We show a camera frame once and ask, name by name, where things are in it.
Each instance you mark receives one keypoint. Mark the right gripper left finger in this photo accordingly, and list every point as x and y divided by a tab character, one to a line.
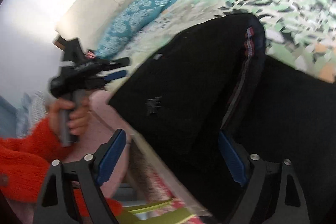
56	202

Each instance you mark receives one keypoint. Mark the person's left hand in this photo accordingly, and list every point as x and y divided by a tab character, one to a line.
78	118

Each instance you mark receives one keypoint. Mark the orange sweater forearm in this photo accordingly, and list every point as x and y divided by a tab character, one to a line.
25	162

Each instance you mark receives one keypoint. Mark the teal patterned pillow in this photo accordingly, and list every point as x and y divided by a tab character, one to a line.
125	26

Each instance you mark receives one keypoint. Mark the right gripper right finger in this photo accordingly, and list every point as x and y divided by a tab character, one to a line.
271	190

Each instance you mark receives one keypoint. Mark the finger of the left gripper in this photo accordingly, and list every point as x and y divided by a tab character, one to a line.
123	62
115	75

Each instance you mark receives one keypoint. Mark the pink dotted garment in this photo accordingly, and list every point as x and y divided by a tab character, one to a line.
103	122

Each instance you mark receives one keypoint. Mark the floral leaf bedsheet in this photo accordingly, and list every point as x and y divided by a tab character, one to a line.
300	33

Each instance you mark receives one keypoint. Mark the black pants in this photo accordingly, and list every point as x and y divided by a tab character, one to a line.
215	78

